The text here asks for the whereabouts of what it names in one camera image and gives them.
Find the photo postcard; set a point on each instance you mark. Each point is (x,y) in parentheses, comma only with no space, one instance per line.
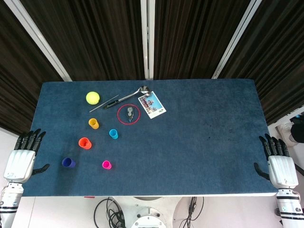
(152,104)

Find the red tape strip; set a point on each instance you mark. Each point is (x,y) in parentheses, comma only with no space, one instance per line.
(89,196)

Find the yellow plastic cup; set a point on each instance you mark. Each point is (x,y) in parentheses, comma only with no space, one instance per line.
(94,124)

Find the blue table cloth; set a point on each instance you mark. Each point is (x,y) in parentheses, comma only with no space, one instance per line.
(178,154)

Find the dark brown curtain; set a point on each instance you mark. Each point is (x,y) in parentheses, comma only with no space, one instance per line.
(19,71)
(190,35)
(280,59)
(95,35)

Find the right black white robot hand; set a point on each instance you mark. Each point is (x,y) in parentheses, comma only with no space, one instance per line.
(282,171)

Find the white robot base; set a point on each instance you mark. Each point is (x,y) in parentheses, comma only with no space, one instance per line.
(147,213)

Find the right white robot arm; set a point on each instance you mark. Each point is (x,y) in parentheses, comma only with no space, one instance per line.
(288,206)

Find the pink plastic cup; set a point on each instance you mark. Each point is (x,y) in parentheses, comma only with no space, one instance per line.
(107,164)

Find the light blue plastic cup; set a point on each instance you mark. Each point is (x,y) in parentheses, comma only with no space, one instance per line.
(113,134)

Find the orange plastic cup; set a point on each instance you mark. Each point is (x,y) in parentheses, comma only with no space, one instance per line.
(84,143)

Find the dark purple plastic cup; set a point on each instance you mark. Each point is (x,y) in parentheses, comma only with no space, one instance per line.
(68,162)

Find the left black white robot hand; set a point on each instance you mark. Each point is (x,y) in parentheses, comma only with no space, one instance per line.
(20,164)

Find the black trouser leg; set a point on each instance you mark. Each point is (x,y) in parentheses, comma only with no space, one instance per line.
(298,133)

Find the yellow tennis ball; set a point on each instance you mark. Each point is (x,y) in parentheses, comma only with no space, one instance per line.
(92,98)

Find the white frame post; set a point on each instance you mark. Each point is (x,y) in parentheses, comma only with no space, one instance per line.
(236,38)
(147,35)
(39,40)

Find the thin metal chopstick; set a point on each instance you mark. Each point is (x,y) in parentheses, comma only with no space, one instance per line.
(102,104)

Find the white sneaker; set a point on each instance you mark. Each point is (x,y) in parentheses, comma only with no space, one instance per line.
(285,130)

